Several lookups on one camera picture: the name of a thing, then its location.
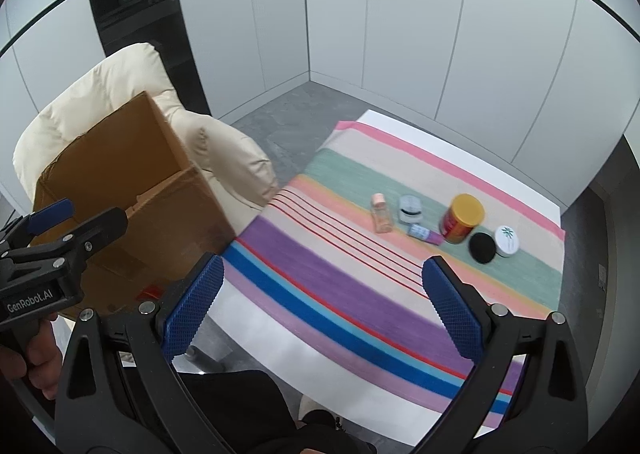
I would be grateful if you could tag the cream padded chair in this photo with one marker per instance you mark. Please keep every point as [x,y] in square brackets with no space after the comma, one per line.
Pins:
[100,89]

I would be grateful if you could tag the clear round jar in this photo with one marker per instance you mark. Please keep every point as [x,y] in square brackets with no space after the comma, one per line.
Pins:
[411,209]

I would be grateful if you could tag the small blue vial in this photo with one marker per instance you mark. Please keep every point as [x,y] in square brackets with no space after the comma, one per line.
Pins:
[422,233]

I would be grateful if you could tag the person's left hand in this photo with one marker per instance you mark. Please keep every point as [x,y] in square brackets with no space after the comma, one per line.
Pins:
[40,364]

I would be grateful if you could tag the small pink bottle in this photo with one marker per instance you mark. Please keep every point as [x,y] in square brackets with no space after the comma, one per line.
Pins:
[382,216]

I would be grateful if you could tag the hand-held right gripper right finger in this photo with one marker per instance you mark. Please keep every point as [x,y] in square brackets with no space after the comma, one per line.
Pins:
[455,309]

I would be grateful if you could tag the striped blanket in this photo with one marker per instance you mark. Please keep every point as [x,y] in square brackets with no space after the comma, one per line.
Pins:
[350,284]

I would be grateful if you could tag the brown cardboard box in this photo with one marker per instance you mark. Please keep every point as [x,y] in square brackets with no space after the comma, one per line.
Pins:
[150,154]

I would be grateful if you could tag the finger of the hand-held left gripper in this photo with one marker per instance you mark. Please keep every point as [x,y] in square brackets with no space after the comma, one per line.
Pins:
[95,234]
[50,216]

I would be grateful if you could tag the black round compact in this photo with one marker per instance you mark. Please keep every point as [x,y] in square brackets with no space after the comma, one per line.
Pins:
[482,248]

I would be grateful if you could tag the person's black trousers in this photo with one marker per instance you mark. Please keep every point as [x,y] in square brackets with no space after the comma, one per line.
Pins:
[240,409]

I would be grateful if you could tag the wall socket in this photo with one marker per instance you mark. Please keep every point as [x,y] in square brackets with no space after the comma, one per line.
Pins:
[602,276]

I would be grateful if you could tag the red can with yellow lid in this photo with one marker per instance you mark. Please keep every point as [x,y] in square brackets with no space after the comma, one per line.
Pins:
[460,224]

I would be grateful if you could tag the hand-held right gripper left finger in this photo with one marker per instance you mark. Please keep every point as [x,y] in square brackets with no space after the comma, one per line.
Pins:
[195,309]

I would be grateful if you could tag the white round tin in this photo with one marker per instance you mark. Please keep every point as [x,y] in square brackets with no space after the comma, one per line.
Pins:
[506,240]

